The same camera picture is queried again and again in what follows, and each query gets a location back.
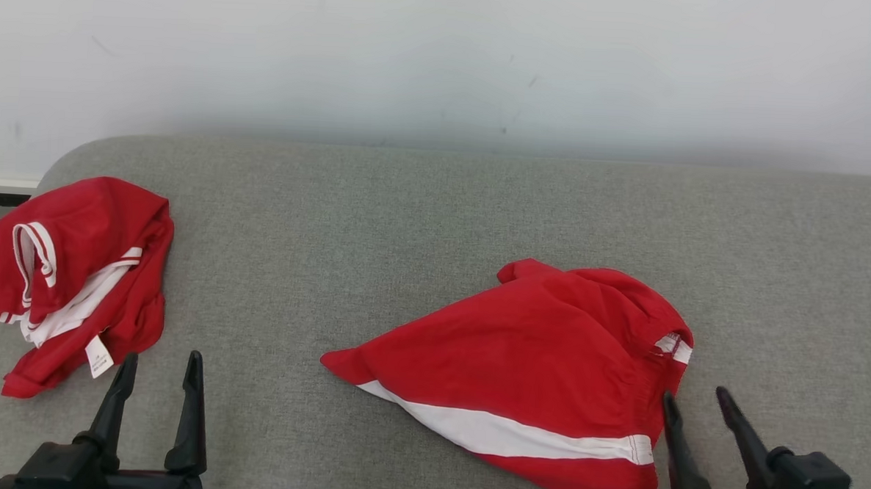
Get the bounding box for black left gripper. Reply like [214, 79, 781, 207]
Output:
[0, 341, 214, 489]

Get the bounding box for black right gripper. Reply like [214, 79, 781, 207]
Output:
[659, 384, 871, 489]

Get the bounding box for red shorts with white stripe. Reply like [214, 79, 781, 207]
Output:
[314, 249, 698, 489]

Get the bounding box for red basketball jersey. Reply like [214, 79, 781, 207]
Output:
[0, 172, 177, 405]

